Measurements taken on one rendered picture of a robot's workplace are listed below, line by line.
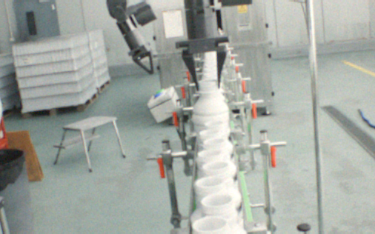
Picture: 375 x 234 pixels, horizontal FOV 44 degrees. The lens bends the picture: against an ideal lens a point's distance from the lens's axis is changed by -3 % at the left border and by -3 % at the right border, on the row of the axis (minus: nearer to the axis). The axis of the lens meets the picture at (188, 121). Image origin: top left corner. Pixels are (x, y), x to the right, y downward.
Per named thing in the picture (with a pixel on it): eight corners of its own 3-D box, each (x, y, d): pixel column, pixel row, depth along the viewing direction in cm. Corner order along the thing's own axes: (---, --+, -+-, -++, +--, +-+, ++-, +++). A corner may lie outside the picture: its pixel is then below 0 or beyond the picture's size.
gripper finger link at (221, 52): (231, 90, 89) (226, 39, 87) (193, 94, 89) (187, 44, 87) (230, 84, 96) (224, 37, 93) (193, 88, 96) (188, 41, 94)
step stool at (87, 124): (87, 151, 518) (81, 113, 509) (126, 157, 479) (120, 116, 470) (52, 164, 484) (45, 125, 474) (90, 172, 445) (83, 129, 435)
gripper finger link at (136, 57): (162, 67, 162) (150, 42, 161) (161, 70, 155) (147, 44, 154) (145, 76, 163) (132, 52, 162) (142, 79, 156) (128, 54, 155)
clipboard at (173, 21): (184, 36, 557) (181, 8, 549) (164, 38, 558) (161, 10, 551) (184, 35, 560) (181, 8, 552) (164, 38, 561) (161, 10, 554)
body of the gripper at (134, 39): (151, 46, 161) (141, 26, 160) (147, 49, 151) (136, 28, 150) (134, 55, 162) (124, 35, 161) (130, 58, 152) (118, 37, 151)
